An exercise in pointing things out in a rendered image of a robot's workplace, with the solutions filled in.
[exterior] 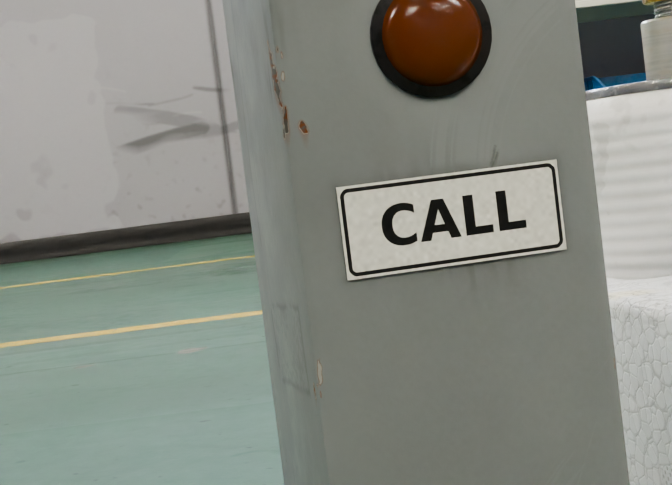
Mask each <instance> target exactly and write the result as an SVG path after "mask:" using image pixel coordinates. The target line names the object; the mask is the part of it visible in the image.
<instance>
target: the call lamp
mask: <svg viewBox="0 0 672 485"><path fill-rule="evenodd" d="M382 40H383V45H384V50H385V52H386V54H387V57H388V59H389V60H390V62H391V63H392V65H393V66H394V68H395V69H396V70H397V71H398V72H399V73H400V74H401V75H402V76H404V77H405V78H407V79H408V80H410V81H412V82H415V83H417V84H420V85H425V86H442V85H447V84H450V83H452V82H454V81H457V80H458V79H460V78H461V77H462V76H464V75H465V74H466V73H467V72H468V71H469V70H470V69H471V68H472V66H473V65H474V63H475V61H476V60H477V58H478V55H479V52H480V50H481V44H482V26H481V22H480V18H479V16H478V13H477V11H476V9H475V7H474V6H473V4H472V3H471V1H470V0H393V1H392V3H391V4H390V6H389V7H388V9H387V12H386V14H385V17H384V20H383V26H382Z"/></svg>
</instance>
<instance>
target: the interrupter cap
mask: <svg viewBox="0 0 672 485"><path fill-rule="evenodd" d="M669 88H672V77H670V78H663V79H656V80H649V81H642V82H635V83H629V84H622V85H616V86H610V87H604V88H599V89H594V90H589V91H586V92H585V93H586V101H590V100H595V99H601V98H607V97H613V96H619V95H626V94H633V93H640V92H647V91H654V90H661V89H669Z"/></svg>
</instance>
